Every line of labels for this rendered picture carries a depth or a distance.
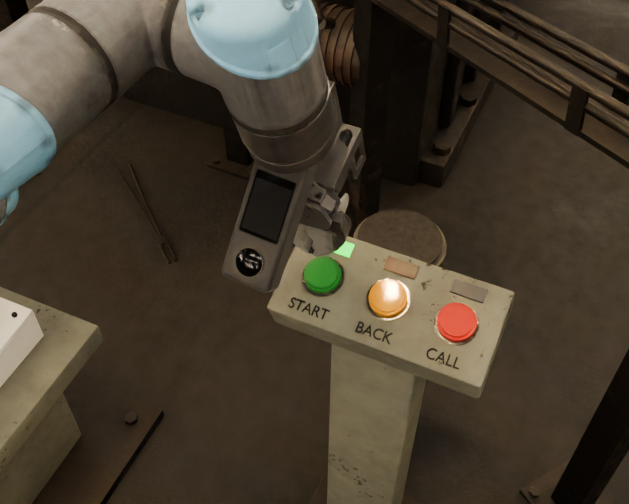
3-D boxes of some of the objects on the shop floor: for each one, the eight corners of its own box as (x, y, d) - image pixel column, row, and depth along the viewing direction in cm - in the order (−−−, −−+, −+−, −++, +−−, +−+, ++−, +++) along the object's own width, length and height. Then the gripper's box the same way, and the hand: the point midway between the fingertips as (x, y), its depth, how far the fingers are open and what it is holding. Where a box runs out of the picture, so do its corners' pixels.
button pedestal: (315, 459, 134) (316, 205, 88) (447, 516, 127) (523, 272, 81) (273, 542, 124) (250, 305, 78) (414, 608, 118) (479, 391, 72)
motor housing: (288, 191, 179) (280, -25, 139) (376, 220, 173) (395, 2, 133) (262, 228, 171) (246, 10, 131) (353, 259, 165) (366, 41, 125)
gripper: (366, 88, 60) (383, 210, 79) (263, 60, 63) (303, 185, 82) (323, 180, 57) (351, 283, 77) (216, 147, 60) (270, 255, 79)
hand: (314, 251), depth 77 cm, fingers closed
